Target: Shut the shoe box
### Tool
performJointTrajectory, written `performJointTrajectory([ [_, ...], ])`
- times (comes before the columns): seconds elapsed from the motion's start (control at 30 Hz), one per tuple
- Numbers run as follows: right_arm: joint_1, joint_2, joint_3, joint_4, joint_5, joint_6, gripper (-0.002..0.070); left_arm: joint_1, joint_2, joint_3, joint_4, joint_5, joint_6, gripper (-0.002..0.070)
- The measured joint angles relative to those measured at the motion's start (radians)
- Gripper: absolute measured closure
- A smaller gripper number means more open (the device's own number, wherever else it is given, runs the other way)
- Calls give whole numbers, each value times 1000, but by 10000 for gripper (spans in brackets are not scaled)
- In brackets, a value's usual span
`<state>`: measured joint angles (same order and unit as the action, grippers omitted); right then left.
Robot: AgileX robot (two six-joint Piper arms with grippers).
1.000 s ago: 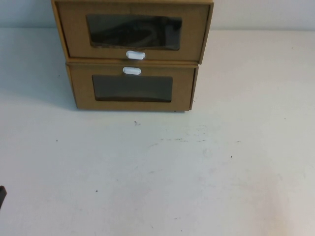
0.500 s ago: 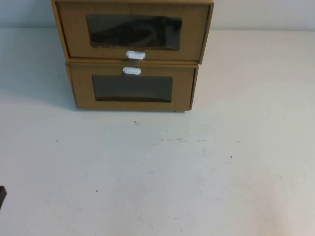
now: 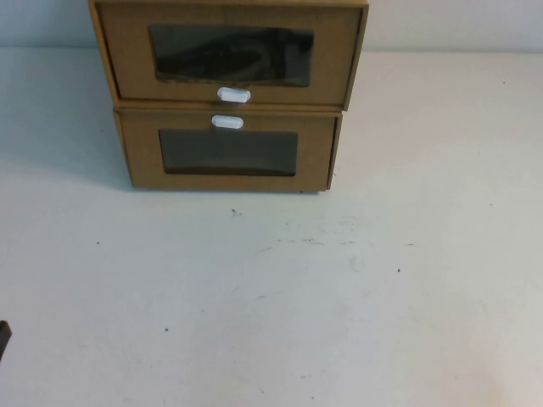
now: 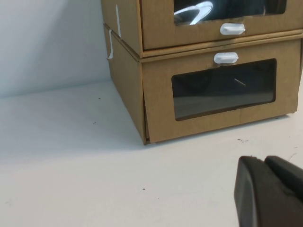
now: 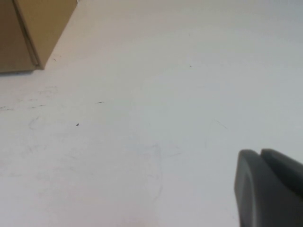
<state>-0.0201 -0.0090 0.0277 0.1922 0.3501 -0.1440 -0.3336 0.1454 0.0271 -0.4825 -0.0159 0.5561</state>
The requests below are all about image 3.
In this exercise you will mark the cardboard sleeve of scuffed-window drawer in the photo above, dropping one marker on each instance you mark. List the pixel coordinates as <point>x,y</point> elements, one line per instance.
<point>365,51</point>

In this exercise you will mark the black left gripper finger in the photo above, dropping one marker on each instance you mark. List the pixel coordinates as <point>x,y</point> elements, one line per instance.
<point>4,330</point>

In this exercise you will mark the cardboard drawer with scuffed window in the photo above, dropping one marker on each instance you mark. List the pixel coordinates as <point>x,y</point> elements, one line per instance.
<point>127,63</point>

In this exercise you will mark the cardboard drawer with clean window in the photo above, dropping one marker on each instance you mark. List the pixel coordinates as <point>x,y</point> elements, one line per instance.
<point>140,169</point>

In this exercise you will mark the cardboard sleeve of clean-window drawer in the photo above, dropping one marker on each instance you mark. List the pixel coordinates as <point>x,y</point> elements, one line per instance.
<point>169,109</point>

